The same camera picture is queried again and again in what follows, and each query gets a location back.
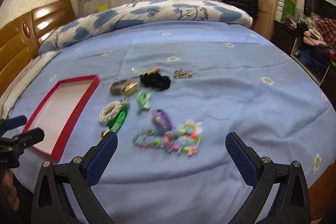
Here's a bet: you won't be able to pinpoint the clear hair comb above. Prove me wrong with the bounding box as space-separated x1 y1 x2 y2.
132 67 160 76

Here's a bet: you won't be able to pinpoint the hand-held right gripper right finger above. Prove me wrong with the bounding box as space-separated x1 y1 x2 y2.
225 132 311 224

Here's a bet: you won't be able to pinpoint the wooden headboard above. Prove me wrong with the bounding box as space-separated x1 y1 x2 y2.
0 0 76 93

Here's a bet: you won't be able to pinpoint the red shallow box tray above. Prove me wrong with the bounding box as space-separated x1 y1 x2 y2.
22 74 101 161

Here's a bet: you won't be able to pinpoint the blue and white printed quilt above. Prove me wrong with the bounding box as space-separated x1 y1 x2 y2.
38 0 253 55

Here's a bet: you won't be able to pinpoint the silver rhinestone hair clip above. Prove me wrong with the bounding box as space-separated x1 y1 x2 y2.
173 69 194 80

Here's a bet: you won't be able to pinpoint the black television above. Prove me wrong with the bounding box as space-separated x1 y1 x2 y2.
304 0 336 24

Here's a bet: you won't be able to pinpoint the gold wrist watch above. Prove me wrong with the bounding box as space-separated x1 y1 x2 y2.
110 79 139 96

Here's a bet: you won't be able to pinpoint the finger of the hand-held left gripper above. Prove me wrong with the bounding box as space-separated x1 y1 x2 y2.
0 115 28 135
0 128 45 155

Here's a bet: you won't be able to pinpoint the black scrunchie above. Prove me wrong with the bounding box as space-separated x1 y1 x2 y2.
139 72 171 92

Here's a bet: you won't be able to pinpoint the light green hair ties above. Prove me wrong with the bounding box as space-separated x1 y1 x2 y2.
136 90 152 111

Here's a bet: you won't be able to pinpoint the dark multicolour bead bracelet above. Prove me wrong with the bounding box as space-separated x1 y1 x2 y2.
133 129 164 149

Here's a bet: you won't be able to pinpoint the green braided hair tie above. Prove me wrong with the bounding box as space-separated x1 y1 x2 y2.
106 105 131 134

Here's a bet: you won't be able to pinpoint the dark cabinet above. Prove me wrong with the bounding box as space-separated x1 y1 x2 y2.
272 21 330 85

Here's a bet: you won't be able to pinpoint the pastel bead bracelet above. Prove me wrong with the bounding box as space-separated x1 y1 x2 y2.
163 131 202 157

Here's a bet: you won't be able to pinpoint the purple hair ties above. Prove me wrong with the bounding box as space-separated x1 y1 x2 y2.
152 109 173 130

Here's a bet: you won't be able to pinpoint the white flower hair clip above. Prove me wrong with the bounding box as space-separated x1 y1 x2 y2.
177 120 203 139

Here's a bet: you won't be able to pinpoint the person's left hand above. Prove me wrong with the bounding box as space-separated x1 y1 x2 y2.
0 169 20 224

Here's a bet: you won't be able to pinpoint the pile of clothes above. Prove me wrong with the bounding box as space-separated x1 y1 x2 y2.
303 17 336 62

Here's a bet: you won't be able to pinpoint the white pearl scrunchie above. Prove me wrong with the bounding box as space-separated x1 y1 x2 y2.
98 99 129 125

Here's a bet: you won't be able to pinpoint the green and white boxes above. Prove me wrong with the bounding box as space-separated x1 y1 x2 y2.
278 0 296 24

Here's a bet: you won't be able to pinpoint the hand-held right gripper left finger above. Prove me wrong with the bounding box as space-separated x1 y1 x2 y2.
31 132 118 224

